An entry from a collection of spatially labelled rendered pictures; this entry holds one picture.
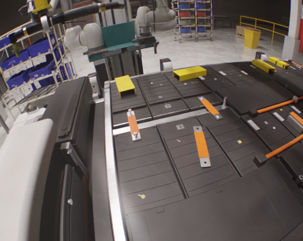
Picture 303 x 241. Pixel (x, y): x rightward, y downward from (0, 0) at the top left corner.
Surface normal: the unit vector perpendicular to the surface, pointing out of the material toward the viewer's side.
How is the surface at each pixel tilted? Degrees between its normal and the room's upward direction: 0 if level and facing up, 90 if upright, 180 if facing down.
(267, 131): 0
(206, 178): 0
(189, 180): 0
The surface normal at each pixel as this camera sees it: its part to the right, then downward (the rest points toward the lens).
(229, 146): -0.10, -0.78
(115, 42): 0.40, 0.54
